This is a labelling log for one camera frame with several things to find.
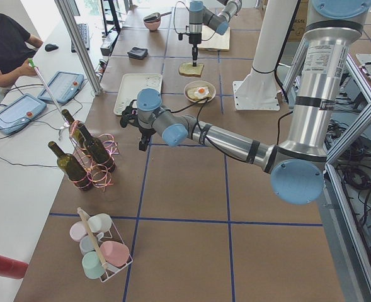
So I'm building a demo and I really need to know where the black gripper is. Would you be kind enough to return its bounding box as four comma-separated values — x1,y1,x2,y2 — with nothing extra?
120,99,156,150
188,33,201,67

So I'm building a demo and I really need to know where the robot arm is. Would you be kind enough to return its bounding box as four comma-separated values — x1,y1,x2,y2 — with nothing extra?
120,1,371,204
186,0,242,67

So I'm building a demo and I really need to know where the cream bear tray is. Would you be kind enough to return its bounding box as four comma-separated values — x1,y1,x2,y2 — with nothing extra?
113,73,163,116

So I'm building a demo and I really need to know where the wooden cutting board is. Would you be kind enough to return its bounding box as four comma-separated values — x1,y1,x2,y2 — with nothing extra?
198,25,231,51

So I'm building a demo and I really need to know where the dark green bottle left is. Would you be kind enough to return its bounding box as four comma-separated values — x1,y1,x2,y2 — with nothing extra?
77,122,116,172

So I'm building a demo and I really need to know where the dark green bottle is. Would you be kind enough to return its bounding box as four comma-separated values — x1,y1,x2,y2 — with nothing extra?
77,122,116,172
48,141,93,191
61,109,84,149

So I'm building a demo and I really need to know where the white plate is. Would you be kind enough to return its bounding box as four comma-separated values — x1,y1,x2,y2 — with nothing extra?
184,81,216,103

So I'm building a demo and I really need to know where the fried egg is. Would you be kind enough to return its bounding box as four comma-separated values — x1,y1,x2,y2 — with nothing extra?
194,87,209,98

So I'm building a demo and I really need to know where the pink bowl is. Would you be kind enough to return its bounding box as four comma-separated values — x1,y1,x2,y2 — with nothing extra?
144,20,161,31

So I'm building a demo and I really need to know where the steel scoop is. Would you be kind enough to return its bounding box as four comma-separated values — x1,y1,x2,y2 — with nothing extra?
143,11,172,23

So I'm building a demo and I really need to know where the dark green bottle back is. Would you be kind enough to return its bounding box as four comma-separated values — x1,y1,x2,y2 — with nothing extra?
61,109,84,149

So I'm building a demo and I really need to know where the grey folded cloth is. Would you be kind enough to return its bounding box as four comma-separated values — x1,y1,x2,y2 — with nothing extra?
127,47,148,60

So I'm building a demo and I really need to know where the dark green bottle front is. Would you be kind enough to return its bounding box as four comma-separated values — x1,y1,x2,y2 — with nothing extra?
48,141,93,191

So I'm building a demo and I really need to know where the far teach pendant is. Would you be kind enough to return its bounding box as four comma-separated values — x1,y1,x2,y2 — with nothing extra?
48,71,84,105

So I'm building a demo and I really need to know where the teach pendant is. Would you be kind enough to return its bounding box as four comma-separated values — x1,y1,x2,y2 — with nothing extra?
48,71,84,105
0,94,47,135

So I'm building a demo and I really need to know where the white cup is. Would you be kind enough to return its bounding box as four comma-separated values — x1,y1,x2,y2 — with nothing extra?
87,213,112,233

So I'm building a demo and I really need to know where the light pink cup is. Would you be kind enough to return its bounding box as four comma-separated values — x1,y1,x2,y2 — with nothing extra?
69,221,87,242

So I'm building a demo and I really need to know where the black keyboard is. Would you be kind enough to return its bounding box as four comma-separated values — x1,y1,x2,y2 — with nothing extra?
77,23,90,50

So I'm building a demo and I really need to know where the black computer mouse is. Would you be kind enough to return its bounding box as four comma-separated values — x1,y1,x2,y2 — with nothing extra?
44,43,59,52

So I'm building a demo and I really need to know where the near teach pendant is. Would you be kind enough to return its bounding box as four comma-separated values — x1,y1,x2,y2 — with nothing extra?
0,94,47,135

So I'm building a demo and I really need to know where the grey cup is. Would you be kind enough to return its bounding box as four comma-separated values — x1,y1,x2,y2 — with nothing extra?
79,235,94,255

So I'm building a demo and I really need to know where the pink stick tool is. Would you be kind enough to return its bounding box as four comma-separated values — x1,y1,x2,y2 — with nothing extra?
28,59,69,141

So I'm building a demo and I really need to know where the mint green cup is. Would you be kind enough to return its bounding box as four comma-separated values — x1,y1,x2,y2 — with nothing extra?
81,251,105,279

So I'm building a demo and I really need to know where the person in black shirt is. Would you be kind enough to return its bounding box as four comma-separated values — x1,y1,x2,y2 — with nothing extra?
0,13,43,88

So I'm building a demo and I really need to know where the red cylinder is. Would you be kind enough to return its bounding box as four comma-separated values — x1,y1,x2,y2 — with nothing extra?
0,255,28,279

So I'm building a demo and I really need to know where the copper wire bottle rack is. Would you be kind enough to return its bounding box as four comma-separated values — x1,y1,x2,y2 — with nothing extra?
69,120,116,190

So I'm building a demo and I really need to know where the white wire cup rack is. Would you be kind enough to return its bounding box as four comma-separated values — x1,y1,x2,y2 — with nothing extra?
69,208,133,282

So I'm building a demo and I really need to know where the aluminium frame post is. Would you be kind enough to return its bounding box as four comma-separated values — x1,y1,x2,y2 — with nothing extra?
54,0,102,96

